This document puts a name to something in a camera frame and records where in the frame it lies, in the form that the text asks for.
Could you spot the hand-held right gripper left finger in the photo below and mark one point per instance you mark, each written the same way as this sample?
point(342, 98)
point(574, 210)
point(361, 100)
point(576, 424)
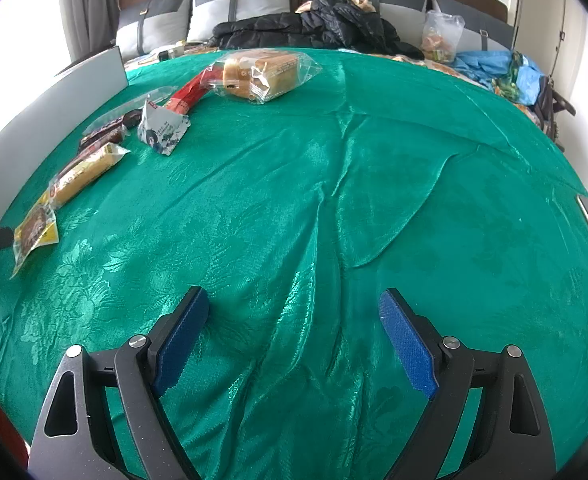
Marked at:
point(181, 340)

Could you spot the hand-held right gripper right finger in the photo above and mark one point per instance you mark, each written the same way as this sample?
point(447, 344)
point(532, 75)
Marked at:
point(406, 345)

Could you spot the yellow brown snack packet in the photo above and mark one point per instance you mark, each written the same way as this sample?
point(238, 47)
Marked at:
point(36, 232)

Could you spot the yellow cake bar clear wrapper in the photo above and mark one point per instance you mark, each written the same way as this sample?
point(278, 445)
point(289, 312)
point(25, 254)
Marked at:
point(86, 172)

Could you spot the grey storage box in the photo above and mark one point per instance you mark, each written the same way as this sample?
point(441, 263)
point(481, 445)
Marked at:
point(48, 110)

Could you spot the dark brown snack packet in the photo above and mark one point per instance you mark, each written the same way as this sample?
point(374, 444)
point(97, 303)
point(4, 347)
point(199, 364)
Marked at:
point(104, 132)

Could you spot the white printed snack packet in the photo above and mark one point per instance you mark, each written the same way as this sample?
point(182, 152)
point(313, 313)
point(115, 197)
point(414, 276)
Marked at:
point(162, 127)

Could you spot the red snack packet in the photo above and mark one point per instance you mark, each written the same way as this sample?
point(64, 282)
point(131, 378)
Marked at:
point(186, 95)

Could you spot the bread loaf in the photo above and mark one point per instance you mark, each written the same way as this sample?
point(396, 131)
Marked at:
point(259, 72)

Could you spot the clear bag of snacks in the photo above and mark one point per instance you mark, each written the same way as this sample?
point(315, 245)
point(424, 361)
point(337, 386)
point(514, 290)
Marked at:
point(441, 35)

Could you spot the green patterned bedspread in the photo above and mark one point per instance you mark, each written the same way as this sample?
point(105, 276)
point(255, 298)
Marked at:
point(324, 200)

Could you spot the grey curtain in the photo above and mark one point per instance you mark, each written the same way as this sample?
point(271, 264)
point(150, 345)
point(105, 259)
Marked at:
point(86, 5)

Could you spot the dark folding chair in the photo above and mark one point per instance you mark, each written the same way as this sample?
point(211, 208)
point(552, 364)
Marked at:
point(556, 105)

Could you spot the blue cloth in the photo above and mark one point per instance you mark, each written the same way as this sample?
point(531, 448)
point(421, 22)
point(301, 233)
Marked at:
point(489, 65)

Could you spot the black puffer jacket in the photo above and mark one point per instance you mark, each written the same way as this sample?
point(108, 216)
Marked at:
point(324, 25)

